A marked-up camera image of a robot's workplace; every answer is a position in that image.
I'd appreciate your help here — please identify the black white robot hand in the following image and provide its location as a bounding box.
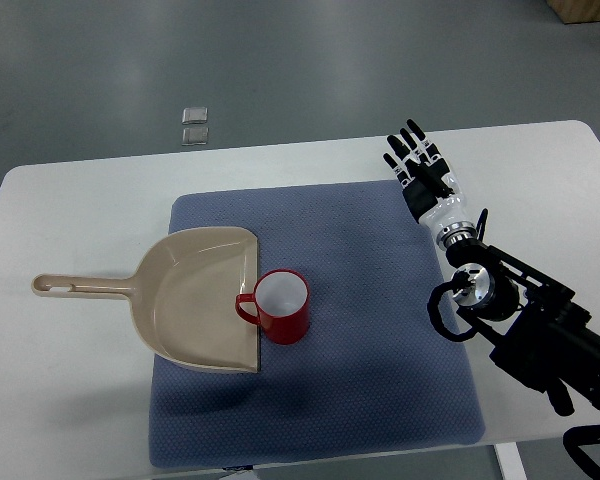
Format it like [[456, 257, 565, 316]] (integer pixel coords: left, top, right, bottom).
[[383, 119, 478, 251]]

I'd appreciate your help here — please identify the wooden box corner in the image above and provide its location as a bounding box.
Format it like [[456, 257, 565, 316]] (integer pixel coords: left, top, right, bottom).
[[546, 0, 600, 25]]

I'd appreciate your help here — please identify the white table leg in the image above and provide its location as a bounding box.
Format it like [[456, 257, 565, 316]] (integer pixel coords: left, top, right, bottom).
[[494, 442, 527, 480]]

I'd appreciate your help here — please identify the beige plastic dustpan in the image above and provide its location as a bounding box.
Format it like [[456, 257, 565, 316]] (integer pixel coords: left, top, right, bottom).
[[31, 227, 260, 373]]

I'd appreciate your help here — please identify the upper metal floor plate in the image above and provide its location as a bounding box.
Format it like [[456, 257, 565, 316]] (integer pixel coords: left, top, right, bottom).
[[181, 107, 208, 125]]

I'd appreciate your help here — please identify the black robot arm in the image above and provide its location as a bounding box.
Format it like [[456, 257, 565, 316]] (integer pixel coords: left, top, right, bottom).
[[427, 212, 600, 479]]

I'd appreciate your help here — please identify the metal floor plate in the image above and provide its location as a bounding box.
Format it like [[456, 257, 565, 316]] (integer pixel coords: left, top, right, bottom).
[[181, 126, 209, 146], [181, 107, 208, 125]]

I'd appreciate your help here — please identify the lower metal floor plate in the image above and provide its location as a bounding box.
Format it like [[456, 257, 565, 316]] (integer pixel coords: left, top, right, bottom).
[[181, 126, 209, 146]]

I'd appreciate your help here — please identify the red cup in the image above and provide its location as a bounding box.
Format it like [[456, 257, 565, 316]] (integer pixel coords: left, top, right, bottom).
[[235, 269, 310, 345]]

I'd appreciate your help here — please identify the blue gray fabric mat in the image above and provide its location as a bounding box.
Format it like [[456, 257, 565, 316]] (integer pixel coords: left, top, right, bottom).
[[149, 180, 485, 468]]

